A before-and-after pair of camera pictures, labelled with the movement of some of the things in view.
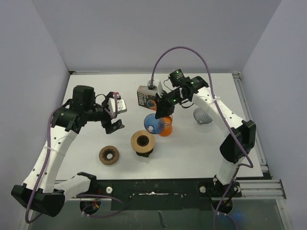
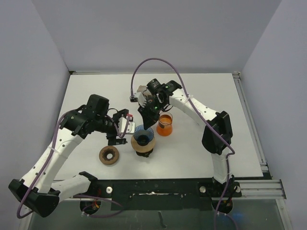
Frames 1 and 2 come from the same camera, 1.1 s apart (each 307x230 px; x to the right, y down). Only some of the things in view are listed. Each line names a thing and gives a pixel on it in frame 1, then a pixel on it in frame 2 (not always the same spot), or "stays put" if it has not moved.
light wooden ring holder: x=140 y=149 stays put
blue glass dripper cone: x=153 y=125 to x=143 y=136
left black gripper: x=110 y=126 to x=112 y=139
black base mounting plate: x=148 y=194 stays put
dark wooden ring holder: x=106 y=150 stays put
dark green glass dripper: x=146 y=155 stays put
